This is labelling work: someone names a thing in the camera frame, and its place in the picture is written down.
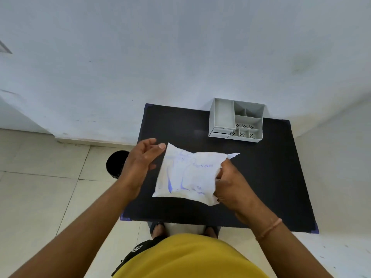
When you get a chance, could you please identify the white printed glove packet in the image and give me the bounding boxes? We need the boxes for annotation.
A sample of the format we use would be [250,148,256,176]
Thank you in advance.
[152,142,240,207]

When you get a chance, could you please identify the grey plastic organizer box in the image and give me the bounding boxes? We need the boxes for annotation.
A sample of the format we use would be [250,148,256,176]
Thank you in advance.
[208,97,266,143]

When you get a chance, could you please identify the person's foot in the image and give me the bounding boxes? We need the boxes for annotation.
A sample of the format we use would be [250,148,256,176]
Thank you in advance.
[204,225,221,239]
[148,222,167,239]

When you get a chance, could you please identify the black round trash bin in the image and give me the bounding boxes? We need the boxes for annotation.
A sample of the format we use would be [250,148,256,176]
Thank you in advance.
[106,150,130,179]

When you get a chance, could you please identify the person's right hand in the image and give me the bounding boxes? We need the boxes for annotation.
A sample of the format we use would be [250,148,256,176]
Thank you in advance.
[213,158,263,221]

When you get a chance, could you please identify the person's left forearm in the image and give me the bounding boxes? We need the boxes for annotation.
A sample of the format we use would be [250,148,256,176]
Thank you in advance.
[9,179,137,278]

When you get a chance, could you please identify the yellow shirt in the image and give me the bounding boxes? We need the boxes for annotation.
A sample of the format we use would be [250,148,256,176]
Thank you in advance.
[112,233,269,278]

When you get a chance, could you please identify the person's right foot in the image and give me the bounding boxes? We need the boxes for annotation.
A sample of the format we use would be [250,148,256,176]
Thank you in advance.
[204,225,221,239]

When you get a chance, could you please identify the person's left foot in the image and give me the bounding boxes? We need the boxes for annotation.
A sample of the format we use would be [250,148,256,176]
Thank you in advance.
[148,222,167,239]

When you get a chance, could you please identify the person's left hand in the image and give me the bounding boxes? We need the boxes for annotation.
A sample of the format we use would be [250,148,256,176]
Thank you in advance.
[116,138,167,200]

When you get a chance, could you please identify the person's right forearm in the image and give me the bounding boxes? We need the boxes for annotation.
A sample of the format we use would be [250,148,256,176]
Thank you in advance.
[233,199,334,278]

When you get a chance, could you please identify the red thread bracelet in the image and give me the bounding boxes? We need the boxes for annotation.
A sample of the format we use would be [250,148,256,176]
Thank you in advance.
[255,218,283,242]

